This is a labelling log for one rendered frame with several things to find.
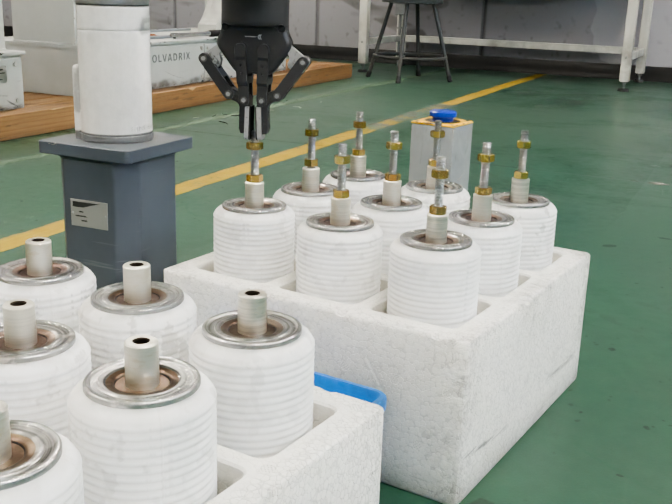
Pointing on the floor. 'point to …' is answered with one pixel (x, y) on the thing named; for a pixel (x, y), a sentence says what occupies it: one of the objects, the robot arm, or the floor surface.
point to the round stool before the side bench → (416, 40)
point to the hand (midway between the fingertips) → (254, 122)
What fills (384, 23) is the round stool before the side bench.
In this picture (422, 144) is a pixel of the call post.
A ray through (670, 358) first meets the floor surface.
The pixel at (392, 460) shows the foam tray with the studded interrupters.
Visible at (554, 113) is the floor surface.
